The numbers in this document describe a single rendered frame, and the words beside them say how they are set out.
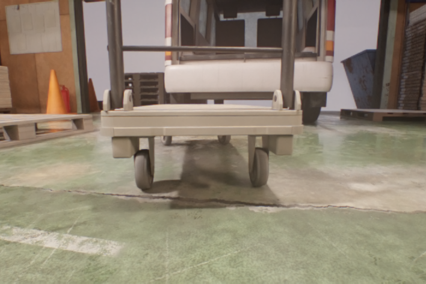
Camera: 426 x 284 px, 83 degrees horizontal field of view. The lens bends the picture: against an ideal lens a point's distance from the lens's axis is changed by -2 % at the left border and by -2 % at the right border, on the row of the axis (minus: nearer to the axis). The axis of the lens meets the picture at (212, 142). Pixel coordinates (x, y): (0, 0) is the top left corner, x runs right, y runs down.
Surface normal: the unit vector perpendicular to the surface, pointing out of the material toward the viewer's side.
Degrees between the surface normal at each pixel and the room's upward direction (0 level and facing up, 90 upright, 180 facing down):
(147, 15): 90
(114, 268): 0
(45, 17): 90
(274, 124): 90
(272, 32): 93
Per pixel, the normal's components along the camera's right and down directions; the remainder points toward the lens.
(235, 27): -0.17, 0.22
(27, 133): 0.99, 0.03
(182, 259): 0.00, -0.99
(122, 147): 0.07, 0.17
